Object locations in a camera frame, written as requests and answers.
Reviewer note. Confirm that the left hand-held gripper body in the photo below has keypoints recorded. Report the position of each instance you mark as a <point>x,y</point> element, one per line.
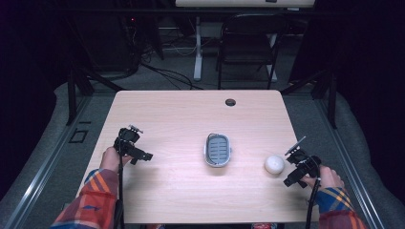
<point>128,136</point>

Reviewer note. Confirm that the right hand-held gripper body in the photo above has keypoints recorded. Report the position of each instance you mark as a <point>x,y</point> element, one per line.
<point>302,160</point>

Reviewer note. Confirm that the white round soap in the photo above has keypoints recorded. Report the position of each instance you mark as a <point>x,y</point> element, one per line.
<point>274,164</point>

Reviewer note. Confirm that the grey oval soap dish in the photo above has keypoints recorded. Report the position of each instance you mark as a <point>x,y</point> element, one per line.
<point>217,150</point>

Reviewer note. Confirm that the person's left hand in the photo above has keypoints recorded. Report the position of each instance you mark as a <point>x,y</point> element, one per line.
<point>111,160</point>

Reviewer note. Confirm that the person's right hand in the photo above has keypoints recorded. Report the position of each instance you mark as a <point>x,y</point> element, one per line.
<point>328,179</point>

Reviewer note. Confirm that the red thing at table edge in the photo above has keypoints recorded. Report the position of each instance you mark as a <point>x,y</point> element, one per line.
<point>263,226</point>

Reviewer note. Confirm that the black metal stand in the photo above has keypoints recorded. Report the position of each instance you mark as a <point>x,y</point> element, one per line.
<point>331,98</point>
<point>71,95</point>

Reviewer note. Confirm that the dark curtain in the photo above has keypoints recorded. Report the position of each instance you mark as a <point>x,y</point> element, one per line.
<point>369,79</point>
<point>28,63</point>

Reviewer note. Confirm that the white desk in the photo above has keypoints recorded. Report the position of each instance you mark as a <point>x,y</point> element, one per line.
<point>198,47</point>

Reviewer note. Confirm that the black folding chair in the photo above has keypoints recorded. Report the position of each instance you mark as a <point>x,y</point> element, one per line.
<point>251,41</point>

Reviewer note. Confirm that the grey metal floor rail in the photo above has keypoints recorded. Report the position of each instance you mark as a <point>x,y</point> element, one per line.
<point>44,171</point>
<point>350,171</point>

